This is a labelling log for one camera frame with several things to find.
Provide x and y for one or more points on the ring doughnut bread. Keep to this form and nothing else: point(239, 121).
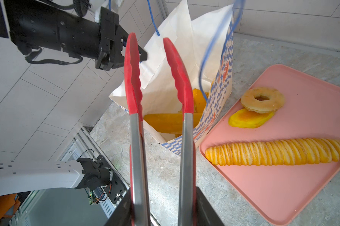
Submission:
point(263, 100)

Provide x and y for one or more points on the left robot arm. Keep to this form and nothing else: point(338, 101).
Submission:
point(35, 25)

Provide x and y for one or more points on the checkered paper bag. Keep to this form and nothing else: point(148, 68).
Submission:
point(205, 46)

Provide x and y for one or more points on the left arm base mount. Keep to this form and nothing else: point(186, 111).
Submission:
point(98, 173)

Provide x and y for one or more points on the small yellow bread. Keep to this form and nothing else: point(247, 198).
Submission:
point(249, 120)

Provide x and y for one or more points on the left circuit board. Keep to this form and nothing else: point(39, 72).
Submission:
point(97, 196)

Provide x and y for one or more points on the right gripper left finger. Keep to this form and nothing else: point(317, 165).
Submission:
point(122, 213)

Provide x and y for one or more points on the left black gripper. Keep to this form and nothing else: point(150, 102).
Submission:
point(112, 40)

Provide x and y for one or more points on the long oval bread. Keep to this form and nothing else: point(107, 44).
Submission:
point(165, 123)

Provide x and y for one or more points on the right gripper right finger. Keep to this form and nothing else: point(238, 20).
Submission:
point(205, 214)

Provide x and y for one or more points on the long ridged bread bottom-left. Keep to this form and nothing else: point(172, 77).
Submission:
point(298, 151)

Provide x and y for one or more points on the red tongs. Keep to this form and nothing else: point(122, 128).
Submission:
point(158, 113)

